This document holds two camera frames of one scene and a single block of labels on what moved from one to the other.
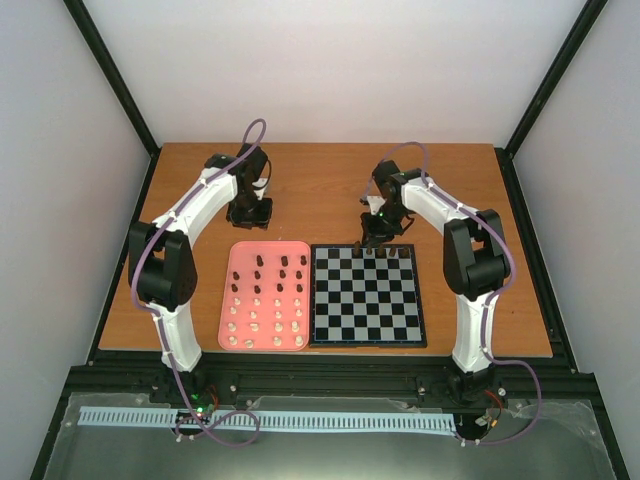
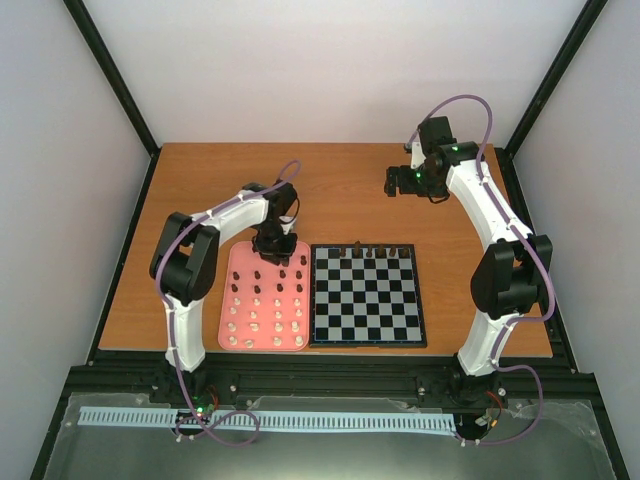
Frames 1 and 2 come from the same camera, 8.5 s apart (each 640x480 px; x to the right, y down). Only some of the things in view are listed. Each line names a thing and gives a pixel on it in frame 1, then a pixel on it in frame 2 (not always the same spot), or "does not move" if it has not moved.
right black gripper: [373, 235] → [404, 184]
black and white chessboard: [365, 300] does not move
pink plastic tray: [267, 297] does not move
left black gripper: [261, 221] → [285, 252]
